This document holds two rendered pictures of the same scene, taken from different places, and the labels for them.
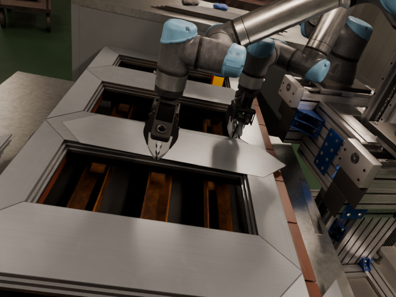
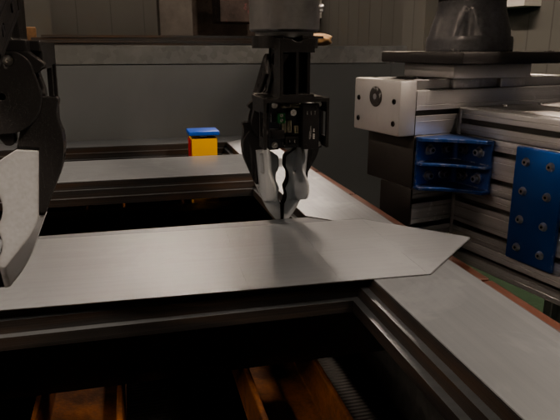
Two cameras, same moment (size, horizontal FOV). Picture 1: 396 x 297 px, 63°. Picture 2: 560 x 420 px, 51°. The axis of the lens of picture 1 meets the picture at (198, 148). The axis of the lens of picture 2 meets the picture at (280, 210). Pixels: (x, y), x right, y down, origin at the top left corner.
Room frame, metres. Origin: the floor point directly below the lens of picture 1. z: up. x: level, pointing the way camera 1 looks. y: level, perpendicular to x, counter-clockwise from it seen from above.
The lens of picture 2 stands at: (0.35, -0.03, 1.04)
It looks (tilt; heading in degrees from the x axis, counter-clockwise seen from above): 15 degrees down; 353
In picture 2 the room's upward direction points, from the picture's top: straight up
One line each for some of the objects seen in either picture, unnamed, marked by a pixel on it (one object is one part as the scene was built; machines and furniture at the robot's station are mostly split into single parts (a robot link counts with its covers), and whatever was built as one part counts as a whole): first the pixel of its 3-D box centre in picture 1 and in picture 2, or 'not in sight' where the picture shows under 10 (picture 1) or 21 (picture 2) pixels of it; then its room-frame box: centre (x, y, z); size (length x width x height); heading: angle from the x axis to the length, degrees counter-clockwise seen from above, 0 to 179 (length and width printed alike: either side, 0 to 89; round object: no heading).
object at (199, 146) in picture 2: (214, 92); (204, 183); (1.52, -0.01, 0.78); 0.05 x 0.05 x 0.19; 7
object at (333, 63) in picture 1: (340, 65); (470, 22); (1.40, -0.50, 1.09); 0.15 x 0.15 x 0.10
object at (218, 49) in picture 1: (219, 55); not in sight; (0.75, 0.00, 1.20); 0.11 x 0.11 x 0.08; 5
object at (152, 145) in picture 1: (154, 141); not in sight; (0.73, 0.12, 0.94); 0.06 x 0.03 x 0.09; 6
